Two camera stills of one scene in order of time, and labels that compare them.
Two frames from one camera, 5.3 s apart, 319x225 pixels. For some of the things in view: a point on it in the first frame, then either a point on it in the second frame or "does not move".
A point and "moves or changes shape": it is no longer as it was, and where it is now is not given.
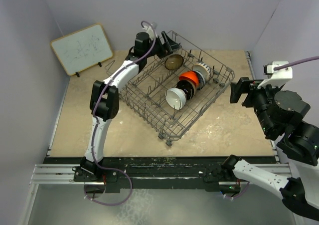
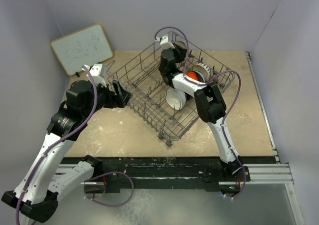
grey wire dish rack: [168, 93] does not move
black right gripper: [243, 85] → [181, 52]
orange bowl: [191, 75] does not move
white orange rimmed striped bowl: [204, 69] does not move
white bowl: [175, 98] does not move
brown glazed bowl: [173, 62] moves or changes shape
